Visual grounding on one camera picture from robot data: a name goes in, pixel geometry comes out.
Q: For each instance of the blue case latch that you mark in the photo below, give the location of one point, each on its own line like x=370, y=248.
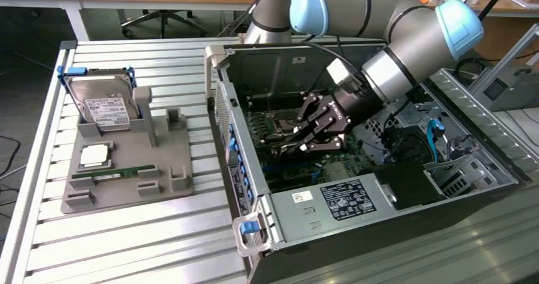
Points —
x=249, y=228

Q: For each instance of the black open PC case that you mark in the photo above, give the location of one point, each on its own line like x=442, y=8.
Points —
x=380, y=240

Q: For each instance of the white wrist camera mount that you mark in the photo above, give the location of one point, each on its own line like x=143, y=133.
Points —
x=344, y=72

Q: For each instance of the thin metal locking lever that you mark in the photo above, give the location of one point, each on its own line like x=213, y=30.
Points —
x=269, y=102

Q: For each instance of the silver CPU chip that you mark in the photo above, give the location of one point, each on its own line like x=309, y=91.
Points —
x=95, y=156

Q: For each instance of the silver hard disk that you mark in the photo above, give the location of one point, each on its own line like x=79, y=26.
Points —
x=106, y=107

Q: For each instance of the blue disk caddy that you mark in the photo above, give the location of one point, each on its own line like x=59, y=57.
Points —
x=77, y=72

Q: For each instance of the black office chair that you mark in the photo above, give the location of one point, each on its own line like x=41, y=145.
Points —
x=162, y=19

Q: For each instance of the grey metal cabinet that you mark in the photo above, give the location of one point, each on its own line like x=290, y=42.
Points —
x=518, y=88

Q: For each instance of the graphics card with metal bracket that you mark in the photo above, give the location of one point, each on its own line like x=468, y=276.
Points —
x=290, y=161

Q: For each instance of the grey plastic parts rack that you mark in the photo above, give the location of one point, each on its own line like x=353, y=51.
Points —
x=126, y=157

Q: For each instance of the blue expansion slot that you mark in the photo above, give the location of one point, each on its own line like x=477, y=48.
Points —
x=286, y=168

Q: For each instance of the silver finned chipset heatsink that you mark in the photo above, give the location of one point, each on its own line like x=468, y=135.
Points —
x=337, y=171

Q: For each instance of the green RAM stick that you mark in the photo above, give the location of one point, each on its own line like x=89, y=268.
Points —
x=126, y=171

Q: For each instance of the green motherboard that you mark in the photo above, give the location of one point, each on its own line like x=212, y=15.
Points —
x=333, y=159

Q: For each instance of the grey power supply unit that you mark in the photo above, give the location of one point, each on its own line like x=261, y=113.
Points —
x=304, y=221

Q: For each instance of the black plastic shroud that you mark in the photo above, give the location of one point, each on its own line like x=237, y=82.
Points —
x=405, y=186

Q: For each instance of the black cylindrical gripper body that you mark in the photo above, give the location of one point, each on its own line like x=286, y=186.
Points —
x=348, y=110

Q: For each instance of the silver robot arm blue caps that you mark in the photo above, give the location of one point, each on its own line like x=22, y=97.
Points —
x=401, y=28

